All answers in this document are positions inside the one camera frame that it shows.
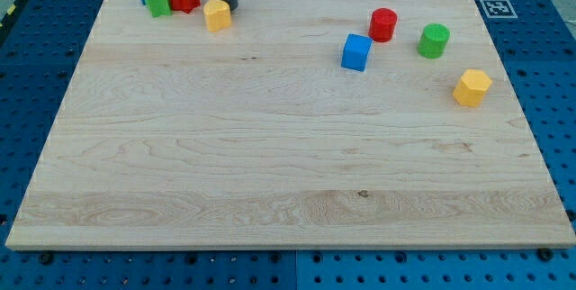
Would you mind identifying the black bolt left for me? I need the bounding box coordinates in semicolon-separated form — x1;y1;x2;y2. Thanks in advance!
38;251;54;266

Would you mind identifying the yellow hexagon block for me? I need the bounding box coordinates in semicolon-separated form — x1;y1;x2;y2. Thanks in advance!
453;69;492;107

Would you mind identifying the white fiducial marker tag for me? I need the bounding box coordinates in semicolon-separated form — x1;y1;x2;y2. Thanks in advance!
479;0;518;19

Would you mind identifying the green cylinder block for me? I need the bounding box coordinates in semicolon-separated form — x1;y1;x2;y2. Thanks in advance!
417;23;451;59

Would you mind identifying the red cylinder block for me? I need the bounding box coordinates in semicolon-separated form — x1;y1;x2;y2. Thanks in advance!
368;8;398;42

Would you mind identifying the black bolt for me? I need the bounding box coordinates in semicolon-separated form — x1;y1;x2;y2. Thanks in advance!
38;251;54;266
536;248;554;262

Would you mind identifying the wooden board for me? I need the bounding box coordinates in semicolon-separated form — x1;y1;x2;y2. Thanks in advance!
6;0;575;251

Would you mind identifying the yellow heart block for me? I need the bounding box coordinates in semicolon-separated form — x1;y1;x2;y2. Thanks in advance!
203;0;232;32

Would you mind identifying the blue cube block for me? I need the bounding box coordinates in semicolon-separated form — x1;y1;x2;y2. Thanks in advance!
341;33;373;72

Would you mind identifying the black bolt right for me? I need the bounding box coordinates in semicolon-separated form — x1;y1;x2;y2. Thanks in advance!
536;248;554;262

